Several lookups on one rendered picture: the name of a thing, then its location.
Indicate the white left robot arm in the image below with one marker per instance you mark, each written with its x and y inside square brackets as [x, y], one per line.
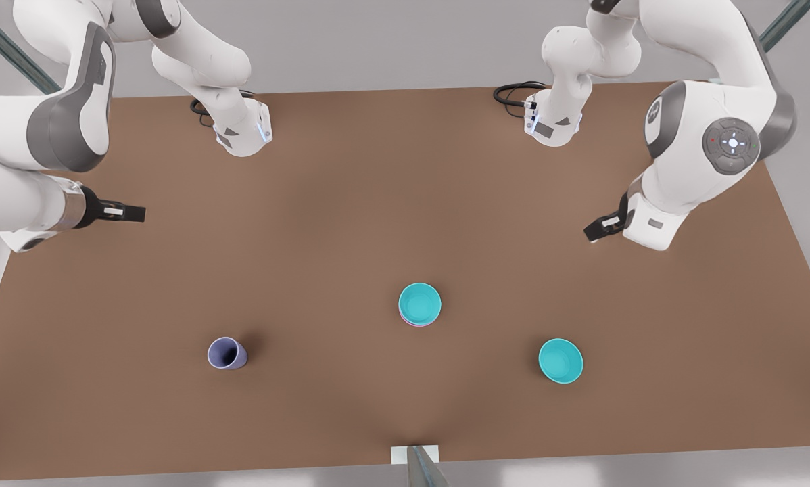
[689, 155]

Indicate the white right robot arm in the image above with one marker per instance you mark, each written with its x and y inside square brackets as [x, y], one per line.
[67, 122]

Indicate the teal blue bowl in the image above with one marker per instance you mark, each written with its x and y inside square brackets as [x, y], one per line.
[560, 360]

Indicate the pink bowl with teal inside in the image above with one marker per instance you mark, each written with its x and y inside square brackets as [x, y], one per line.
[419, 303]

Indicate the purple cup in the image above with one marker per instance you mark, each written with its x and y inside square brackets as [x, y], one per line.
[226, 353]

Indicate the silver frame post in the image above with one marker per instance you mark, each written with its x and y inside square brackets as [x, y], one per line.
[13, 51]
[422, 467]
[787, 24]

